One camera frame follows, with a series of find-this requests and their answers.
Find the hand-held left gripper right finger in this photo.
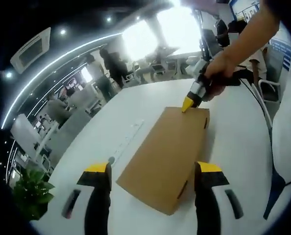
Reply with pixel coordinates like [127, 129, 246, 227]
[194, 161, 253, 235]

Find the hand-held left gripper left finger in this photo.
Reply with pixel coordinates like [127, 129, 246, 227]
[47, 163, 112, 235]

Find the brown cardboard shoe box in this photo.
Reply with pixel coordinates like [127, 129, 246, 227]
[115, 107, 212, 216]

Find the person's right hand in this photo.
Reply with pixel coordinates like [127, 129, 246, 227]
[204, 52, 237, 101]

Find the cluster of office chairs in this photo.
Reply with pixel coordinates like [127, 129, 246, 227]
[122, 61, 185, 85]

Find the green plant in white pot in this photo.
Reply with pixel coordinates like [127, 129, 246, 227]
[12, 168, 55, 221]

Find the grey office chair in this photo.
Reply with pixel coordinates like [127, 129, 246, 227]
[258, 46, 283, 103]

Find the ceiling light strip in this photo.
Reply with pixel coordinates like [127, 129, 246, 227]
[0, 43, 109, 129]

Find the ceiling air conditioner vent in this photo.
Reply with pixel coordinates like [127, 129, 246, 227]
[10, 27, 52, 74]

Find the black cable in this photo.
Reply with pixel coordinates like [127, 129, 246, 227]
[235, 77, 291, 221]

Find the table cable slot cover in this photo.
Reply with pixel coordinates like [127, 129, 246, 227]
[110, 119, 146, 164]

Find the blue wall poster board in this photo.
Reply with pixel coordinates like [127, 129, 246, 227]
[270, 36, 291, 71]

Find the dark wall display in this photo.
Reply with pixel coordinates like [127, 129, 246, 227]
[64, 77, 84, 92]

